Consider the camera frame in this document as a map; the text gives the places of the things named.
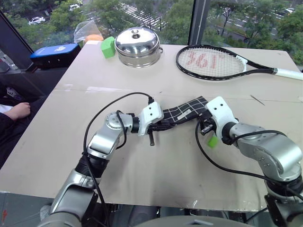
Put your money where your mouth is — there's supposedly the green foam block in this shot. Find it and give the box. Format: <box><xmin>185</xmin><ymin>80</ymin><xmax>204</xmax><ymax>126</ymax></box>
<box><xmin>101</xmin><ymin>36</ymin><xmax>116</xmax><ymax>59</ymax></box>

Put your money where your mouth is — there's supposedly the dark slanted window frame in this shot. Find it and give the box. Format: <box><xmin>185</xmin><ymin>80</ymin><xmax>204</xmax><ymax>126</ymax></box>
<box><xmin>0</xmin><ymin>10</ymin><xmax>34</xmax><ymax>70</ymax></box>

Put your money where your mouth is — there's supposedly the bystander bare hand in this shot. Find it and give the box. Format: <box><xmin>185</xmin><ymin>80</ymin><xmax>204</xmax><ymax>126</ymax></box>
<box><xmin>4</xmin><ymin>102</ymin><xmax>32</xmax><ymax>122</ymax></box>

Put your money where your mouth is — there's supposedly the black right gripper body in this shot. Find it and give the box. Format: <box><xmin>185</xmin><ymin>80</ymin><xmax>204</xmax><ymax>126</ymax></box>
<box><xmin>198</xmin><ymin>113</ymin><xmax>217</xmax><ymax>137</ymax></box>

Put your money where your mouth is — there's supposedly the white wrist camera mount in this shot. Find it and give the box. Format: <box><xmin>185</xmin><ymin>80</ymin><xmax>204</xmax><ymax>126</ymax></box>
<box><xmin>205</xmin><ymin>96</ymin><xmax>239</xmax><ymax>139</ymax></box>
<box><xmin>138</xmin><ymin>102</ymin><xmax>165</xmax><ymax>137</ymax></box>

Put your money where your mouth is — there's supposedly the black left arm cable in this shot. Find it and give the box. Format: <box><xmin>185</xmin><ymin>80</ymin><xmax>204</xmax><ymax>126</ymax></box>
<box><xmin>83</xmin><ymin>92</ymin><xmax>154</xmax><ymax>227</ymax></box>

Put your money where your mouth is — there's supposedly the dark window frame pillar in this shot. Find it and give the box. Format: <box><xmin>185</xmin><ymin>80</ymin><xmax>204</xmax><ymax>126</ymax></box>
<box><xmin>187</xmin><ymin>0</ymin><xmax>211</xmax><ymax>46</ymax></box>

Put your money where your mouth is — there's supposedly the bystander dark clothing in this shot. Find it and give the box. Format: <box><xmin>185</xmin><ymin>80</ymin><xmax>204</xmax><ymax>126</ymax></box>
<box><xmin>0</xmin><ymin>94</ymin><xmax>47</xmax><ymax>169</ymax></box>

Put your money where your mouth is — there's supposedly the orange round object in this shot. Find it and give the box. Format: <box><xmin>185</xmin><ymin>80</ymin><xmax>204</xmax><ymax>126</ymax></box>
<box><xmin>84</xmin><ymin>34</ymin><xmax>104</xmax><ymax>44</ymax></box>

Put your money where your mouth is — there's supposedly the black white tennis racket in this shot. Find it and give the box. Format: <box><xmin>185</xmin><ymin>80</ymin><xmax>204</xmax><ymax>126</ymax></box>
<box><xmin>175</xmin><ymin>44</ymin><xmax>303</xmax><ymax>82</ymax></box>

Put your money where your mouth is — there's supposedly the small green cube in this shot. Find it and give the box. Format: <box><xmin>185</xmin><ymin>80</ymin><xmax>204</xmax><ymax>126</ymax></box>
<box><xmin>208</xmin><ymin>136</ymin><xmax>219</xmax><ymax>149</ymax></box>

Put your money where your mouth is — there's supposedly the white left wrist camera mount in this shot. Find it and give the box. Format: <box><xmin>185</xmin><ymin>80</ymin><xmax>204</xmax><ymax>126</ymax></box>
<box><xmin>138</xmin><ymin>102</ymin><xmax>165</xmax><ymax>137</ymax></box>

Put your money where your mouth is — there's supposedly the clear plastic bag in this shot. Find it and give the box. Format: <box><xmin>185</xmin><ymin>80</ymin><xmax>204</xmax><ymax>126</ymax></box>
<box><xmin>73</xmin><ymin>19</ymin><xmax>105</xmax><ymax>44</ymax></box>

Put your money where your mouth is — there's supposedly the stainless steel pot lid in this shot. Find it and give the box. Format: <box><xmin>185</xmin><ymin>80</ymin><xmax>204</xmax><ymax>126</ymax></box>
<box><xmin>114</xmin><ymin>26</ymin><xmax>160</xmax><ymax>56</ymax></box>

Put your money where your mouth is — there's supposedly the blue plastic case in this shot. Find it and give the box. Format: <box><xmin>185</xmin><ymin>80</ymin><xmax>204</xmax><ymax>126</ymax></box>
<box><xmin>29</xmin><ymin>43</ymin><xmax>82</xmax><ymax>70</ymax></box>

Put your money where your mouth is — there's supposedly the black white grid pouch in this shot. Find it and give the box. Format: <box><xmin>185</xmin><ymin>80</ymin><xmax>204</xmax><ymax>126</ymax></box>
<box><xmin>162</xmin><ymin>95</ymin><xmax>209</xmax><ymax>126</ymax></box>

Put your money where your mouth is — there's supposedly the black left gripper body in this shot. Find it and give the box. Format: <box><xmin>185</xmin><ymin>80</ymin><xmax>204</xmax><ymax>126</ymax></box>
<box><xmin>147</xmin><ymin>119</ymin><xmax>169</xmax><ymax>134</ymax></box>

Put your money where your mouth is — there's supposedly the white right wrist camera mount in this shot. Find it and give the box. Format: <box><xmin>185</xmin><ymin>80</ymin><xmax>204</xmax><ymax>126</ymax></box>
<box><xmin>205</xmin><ymin>96</ymin><xmax>239</xmax><ymax>139</ymax></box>

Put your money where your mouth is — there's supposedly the white parked car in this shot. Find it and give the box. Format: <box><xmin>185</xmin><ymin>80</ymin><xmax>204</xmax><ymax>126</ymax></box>
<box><xmin>28</xmin><ymin>16</ymin><xmax>46</xmax><ymax>26</ymax></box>

